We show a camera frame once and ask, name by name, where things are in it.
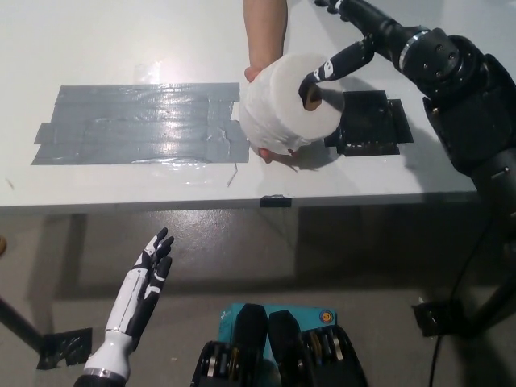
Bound white toilet paper roll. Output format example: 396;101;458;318
238;52;343;156

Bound grey duct tape patch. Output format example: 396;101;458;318
31;82;251;166

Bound black floor tape patch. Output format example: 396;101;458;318
410;300;464;338
37;327;94;371

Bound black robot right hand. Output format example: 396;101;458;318
297;0;431;96

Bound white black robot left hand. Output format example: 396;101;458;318
82;227;175;380

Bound thin black cable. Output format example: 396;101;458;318
431;201;495;387

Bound small black tape strip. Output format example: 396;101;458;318
260;194;292;210

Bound person's bare hand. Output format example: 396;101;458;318
238;66;302;164

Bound black teal robot body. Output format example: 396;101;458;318
192;302;368;387

